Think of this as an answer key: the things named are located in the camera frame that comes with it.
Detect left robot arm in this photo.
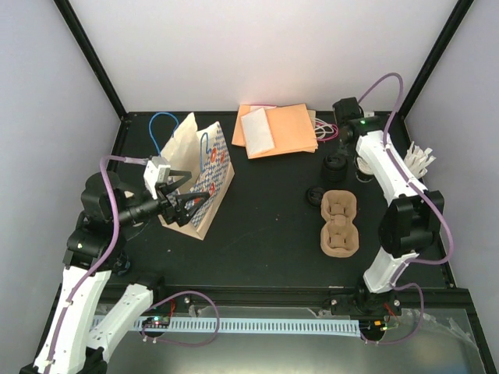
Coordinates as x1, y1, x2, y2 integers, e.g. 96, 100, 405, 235
20, 171, 210, 373

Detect brown cardboard cup carrier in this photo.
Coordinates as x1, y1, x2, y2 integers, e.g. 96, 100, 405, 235
320, 190, 359, 258

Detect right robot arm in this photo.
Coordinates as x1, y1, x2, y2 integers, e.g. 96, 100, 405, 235
332, 97, 444, 315

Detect jar of wrapped straws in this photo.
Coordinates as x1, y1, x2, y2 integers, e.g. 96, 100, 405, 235
404, 142, 436, 179

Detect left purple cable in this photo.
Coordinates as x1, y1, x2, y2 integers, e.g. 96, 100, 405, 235
44, 154, 153, 374

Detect stack of black lids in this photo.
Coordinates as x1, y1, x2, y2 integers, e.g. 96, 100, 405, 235
321, 153, 348, 185

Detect stack of orange paper bags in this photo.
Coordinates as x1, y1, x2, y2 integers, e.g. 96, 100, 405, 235
232, 104, 319, 159

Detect single black cup lid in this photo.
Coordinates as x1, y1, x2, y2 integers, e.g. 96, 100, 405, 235
305, 186, 325, 207

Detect blue checkered paper bag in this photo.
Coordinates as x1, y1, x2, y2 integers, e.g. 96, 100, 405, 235
156, 113, 235, 240

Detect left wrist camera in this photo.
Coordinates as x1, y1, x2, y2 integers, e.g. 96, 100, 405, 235
143, 156, 171, 199

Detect white slotted cable duct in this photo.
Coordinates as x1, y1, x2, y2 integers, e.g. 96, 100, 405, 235
131, 317, 361, 337

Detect stack of paper cups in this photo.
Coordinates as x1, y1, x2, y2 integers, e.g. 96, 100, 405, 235
354, 156, 374, 183

